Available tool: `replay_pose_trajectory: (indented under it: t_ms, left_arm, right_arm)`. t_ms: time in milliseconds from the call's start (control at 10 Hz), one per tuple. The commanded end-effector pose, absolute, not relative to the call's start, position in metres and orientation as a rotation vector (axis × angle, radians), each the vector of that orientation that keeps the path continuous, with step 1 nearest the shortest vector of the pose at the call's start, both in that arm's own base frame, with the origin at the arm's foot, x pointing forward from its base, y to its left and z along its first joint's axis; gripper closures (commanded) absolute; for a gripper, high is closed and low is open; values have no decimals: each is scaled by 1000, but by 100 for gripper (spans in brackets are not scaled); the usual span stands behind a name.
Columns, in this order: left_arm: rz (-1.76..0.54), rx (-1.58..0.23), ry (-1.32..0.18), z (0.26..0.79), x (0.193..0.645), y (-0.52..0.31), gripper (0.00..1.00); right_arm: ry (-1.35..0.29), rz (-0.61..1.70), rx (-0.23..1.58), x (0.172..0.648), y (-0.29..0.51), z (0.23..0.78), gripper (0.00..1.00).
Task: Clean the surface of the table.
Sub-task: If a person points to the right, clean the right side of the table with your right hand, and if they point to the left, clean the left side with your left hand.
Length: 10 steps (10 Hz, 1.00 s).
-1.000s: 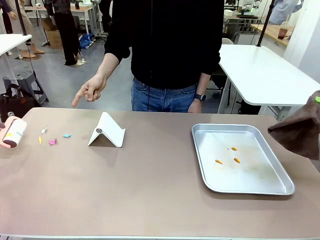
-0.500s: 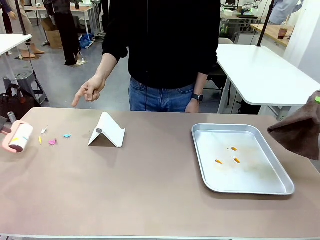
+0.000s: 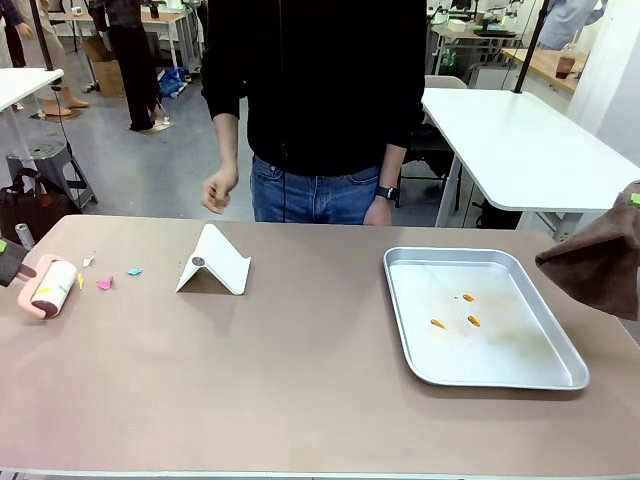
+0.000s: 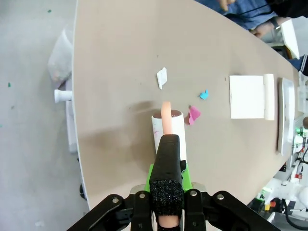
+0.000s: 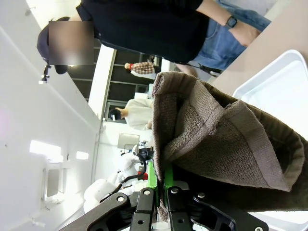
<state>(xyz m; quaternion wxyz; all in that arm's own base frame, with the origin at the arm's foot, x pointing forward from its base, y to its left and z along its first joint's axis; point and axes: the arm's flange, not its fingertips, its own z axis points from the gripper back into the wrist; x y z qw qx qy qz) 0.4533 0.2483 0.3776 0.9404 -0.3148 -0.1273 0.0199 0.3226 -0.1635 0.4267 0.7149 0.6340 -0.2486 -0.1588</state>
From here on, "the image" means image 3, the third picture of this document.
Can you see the cardboard box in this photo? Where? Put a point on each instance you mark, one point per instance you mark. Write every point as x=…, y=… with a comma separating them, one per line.
x=107, y=75

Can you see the figure in beige skirt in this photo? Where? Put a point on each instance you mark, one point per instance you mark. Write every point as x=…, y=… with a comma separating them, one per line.
x=50, y=50

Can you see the person's right forearm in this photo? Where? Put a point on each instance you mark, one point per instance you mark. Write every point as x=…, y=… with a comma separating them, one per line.
x=227, y=142

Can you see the pink lint roller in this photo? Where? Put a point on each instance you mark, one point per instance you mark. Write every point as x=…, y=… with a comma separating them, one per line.
x=52, y=285

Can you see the plastic cup with dark drink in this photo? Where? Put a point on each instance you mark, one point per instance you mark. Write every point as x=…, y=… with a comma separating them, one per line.
x=565, y=65

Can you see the orange food bit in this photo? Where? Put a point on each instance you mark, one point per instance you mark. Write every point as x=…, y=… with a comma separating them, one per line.
x=438, y=324
x=468, y=298
x=473, y=320

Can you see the dark brown bag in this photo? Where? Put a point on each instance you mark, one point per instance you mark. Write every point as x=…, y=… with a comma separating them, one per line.
x=35, y=210

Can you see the grey step stool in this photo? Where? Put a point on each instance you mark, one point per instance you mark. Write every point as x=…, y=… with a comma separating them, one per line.
x=50, y=155

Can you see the cluttered workbench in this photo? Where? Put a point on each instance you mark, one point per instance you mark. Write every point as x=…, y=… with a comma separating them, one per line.
x=480, y=35

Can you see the person's left forearm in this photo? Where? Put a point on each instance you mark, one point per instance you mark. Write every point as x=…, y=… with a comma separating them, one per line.
x=391, y=165

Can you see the wooden table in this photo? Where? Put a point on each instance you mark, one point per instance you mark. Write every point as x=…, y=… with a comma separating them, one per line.
x=540, y=65

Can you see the figure in black trousers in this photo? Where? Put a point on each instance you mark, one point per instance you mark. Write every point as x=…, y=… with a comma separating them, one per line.
x=135, y=75

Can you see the beige chair back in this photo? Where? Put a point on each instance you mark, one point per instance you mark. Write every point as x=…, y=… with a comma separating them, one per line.
x=445, y=82

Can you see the yellow paper scrap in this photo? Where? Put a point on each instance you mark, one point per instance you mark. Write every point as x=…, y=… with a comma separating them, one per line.
x=80, y=281

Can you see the white folded stand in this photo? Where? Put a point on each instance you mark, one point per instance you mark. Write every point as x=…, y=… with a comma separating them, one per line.
x=220, y=270

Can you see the wooden desk with white legs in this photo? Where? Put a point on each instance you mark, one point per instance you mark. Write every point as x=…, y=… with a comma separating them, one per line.
x=165, y=19

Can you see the pink paper scrap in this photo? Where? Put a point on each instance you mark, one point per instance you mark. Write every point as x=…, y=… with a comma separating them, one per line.
x=104, y=284

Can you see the person in black sweater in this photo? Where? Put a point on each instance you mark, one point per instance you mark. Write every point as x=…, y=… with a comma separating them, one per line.
x=320, y=90

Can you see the metal tray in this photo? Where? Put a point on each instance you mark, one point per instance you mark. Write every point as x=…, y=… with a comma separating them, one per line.
x=480, y=345

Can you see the black clamp pole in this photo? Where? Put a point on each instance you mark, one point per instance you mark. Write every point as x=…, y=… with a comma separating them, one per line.
x=530, y=45
x=42, y=40

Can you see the blue plastic bag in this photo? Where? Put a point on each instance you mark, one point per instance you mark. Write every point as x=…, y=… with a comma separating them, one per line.
x=172, y=82

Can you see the person's left hand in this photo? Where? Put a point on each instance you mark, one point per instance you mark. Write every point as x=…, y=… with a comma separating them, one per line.
x=379, y=212

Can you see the white paper scrap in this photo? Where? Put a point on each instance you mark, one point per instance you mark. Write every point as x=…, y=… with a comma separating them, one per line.
x=88, y=260

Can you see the blue paper scrap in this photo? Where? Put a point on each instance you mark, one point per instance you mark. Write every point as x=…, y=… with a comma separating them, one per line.
x=134, y=271

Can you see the small white table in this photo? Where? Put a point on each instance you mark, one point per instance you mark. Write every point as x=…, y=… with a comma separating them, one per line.
x=25, y=82

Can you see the brown towel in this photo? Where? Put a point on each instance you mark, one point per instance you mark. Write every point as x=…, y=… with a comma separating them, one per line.
x=595, y=270

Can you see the black wristwatch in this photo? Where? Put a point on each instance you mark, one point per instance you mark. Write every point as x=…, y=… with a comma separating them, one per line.
x=387, y=193

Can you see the silver metal can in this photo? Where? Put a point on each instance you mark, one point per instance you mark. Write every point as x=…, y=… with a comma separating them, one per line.
x=24, y=236

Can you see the brown floor plate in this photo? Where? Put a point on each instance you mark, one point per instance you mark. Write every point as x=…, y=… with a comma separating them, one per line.
x=160, y=126

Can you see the bystander in light blue shirt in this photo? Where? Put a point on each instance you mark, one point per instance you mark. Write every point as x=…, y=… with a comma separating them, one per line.
x=565, y=25

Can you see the person's right hand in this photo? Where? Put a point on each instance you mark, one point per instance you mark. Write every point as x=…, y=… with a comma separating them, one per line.
x=220, y=190

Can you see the large white table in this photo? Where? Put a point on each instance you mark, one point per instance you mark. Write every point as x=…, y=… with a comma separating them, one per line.
x=525, y=140

